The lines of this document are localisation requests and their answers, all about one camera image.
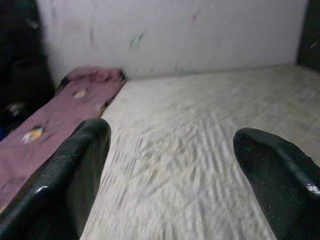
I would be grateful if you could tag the purple cartoon print blanket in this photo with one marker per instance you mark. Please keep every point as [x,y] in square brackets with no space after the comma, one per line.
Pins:
[50,120]

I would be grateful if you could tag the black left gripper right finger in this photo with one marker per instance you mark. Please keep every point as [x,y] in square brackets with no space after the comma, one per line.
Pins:
[287,195]

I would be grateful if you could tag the black fabric pile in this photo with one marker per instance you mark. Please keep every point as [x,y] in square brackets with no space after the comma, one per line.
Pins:
[20,50]

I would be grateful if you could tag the dark tufted headboard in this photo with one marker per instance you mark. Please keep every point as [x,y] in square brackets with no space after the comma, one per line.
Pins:
[310,30]

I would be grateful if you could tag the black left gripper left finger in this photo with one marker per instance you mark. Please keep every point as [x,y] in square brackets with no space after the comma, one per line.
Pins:
[50,200]

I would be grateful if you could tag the blue fabric item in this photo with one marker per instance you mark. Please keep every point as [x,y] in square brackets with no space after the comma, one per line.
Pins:
[3,132]

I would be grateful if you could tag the white quilted mattress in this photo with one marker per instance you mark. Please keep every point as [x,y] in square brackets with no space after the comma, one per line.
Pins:
[187,125]

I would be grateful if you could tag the black white-printed bag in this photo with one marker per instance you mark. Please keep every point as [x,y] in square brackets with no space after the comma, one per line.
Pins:
[15,108]

